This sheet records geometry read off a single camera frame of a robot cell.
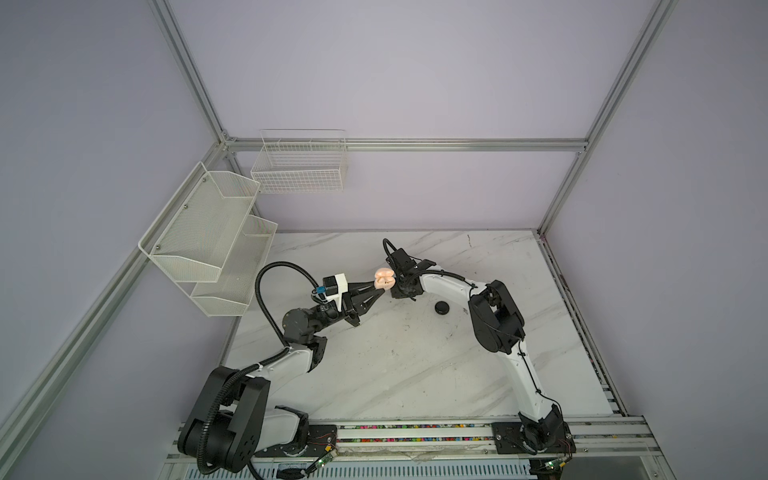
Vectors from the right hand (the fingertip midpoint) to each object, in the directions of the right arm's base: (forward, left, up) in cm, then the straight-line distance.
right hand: (392, 293), depth 102 cm
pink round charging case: (-18, +1, +33) cm, 37 cm away
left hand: (-17, +2, +29) cm, 34 cm away
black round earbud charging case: (-6, -17, 0) cm, 18 cm away
